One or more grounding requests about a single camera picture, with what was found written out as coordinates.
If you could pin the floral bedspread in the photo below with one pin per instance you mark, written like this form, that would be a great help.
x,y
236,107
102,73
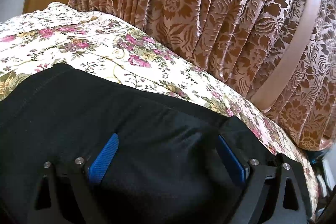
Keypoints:
x,y
108,47

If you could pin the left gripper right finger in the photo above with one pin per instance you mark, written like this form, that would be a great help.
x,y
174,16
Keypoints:
x,y
270,192

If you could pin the black pants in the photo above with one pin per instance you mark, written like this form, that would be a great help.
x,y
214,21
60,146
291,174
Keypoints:
x,y
166,168

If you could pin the brown floral curtain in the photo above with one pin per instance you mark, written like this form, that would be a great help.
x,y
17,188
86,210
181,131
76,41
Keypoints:
x,y
241,42

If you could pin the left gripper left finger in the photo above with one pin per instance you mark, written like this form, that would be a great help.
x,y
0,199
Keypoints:
x,y
63,195

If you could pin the plain brown curtain band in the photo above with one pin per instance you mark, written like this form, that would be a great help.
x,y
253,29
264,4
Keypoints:
x,y
272,88

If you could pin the blue black object by bed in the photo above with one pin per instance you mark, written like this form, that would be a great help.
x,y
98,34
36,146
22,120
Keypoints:
x,y
323,163

